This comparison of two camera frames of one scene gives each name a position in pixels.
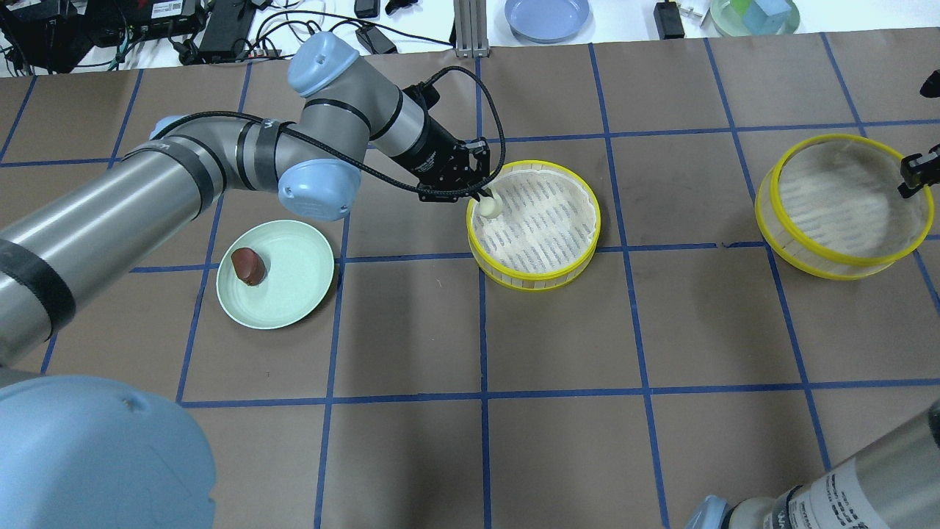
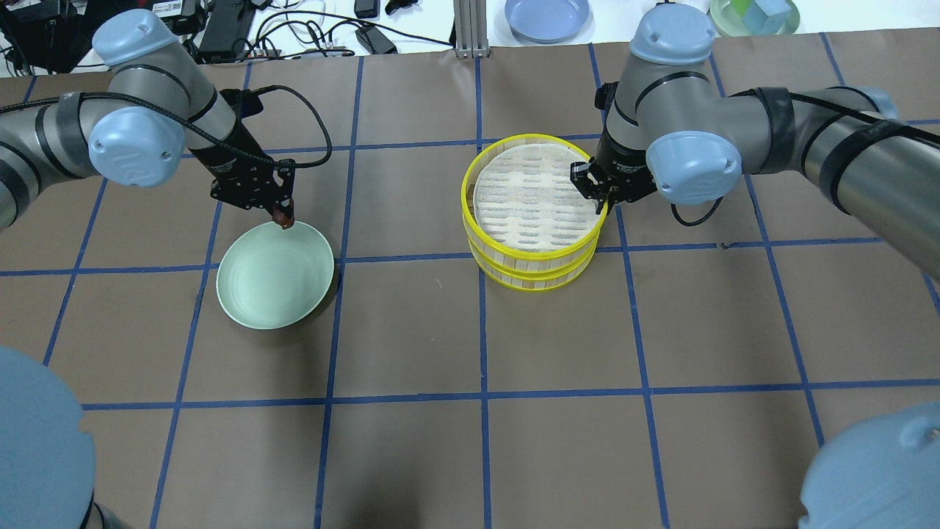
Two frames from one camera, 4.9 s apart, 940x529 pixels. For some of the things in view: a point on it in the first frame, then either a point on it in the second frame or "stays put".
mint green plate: x=299 y=269 stays put
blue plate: x=547 y=21 stays put
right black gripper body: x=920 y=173 to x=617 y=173
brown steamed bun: x=248 y=265 to x=286 y=222
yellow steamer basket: x=830 y=206 to x=522 y=212
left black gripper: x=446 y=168 to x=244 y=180
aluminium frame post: x=471 y=29 stays put
